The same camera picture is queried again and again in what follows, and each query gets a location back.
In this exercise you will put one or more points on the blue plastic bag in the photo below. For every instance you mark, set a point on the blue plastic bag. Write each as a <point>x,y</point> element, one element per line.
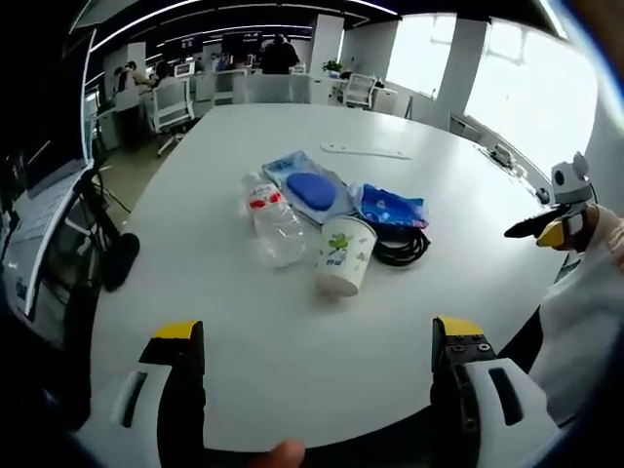
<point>390,205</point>

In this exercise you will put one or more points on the person's left hand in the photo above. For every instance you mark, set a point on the person's left hand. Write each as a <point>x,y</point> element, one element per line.
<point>283,456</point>

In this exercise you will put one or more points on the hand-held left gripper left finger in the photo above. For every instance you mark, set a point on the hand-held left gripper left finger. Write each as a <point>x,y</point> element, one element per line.
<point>183,390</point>

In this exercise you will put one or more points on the clear plastic water bottle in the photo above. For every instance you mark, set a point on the clear plastic water bottle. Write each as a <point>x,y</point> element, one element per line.
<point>275,224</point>

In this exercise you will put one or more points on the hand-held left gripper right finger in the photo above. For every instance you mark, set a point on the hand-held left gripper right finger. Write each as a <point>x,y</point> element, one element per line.
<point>468,390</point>

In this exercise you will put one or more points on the person's right hand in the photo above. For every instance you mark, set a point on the person's right hand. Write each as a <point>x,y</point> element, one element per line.
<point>602,231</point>

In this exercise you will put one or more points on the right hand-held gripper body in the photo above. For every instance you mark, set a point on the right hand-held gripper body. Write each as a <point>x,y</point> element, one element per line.
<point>570,183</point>

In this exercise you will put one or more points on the white tabletop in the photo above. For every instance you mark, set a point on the white tabletop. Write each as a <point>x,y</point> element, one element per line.
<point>244,341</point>

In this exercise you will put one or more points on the white mesh office chair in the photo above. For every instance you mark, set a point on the white mesh office chair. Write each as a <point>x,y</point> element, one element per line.
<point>171,105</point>
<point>361,90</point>

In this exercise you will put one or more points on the white framed chair back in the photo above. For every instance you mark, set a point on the white framed chair back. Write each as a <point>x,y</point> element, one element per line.
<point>44,229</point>

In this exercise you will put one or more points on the white table socket box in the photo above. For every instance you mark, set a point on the white table socket box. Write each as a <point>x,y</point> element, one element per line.
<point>502,157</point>

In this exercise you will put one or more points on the white flat table strip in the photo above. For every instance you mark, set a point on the white flat table strip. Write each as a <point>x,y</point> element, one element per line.
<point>365,150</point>

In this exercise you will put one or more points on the clear blue plastic packet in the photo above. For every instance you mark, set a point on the clear blue plastic packet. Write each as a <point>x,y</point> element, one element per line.
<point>279,166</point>

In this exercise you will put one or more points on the black cylindrical object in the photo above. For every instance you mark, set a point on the black cylindrical object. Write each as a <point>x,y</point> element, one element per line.
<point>121,263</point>

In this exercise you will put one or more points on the green potted plant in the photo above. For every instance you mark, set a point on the green potted plant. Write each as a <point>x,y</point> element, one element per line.
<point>333,67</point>

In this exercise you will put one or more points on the blue oval sponge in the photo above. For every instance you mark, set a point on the blue oval sponge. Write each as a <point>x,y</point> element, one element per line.
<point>310,191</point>

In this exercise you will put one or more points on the white printed paper cup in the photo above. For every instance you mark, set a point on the white printed paper cup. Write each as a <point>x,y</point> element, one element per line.
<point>343,258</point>

